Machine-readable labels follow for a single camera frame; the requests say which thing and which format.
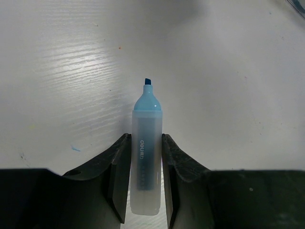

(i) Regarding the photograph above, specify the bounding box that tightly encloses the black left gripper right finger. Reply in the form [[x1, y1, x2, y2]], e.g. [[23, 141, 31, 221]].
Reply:
[[162, 134, 305, 229]]

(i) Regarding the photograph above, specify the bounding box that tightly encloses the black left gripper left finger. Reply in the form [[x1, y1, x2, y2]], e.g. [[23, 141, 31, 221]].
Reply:
[[0, 134, 132, 229]]

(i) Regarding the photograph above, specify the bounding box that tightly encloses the blue highlighter pen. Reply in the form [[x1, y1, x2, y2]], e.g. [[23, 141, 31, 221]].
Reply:
[[130, 78, 163, 216]]

